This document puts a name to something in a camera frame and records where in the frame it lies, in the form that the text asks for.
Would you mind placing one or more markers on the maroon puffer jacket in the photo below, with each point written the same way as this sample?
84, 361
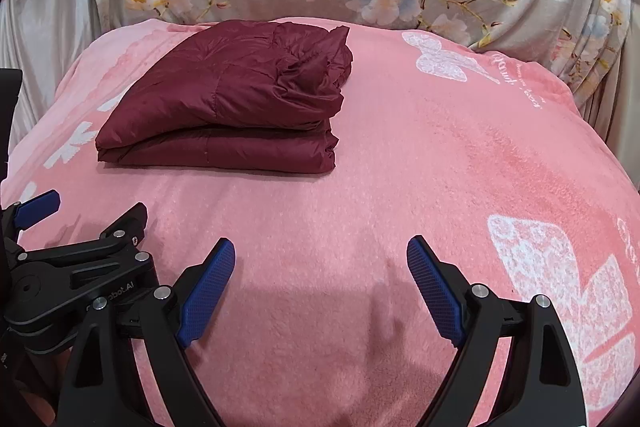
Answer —
239, 95

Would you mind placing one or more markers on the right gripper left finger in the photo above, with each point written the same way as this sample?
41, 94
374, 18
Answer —
102, 386

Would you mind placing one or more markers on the silver grey curtain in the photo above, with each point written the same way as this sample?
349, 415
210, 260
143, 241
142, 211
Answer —
42, 38

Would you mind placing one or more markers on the pink fleece blanket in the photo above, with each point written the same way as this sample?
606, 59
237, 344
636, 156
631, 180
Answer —
322, 324

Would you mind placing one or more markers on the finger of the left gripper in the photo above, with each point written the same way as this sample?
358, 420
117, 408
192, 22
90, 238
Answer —
126, 231
36, 209

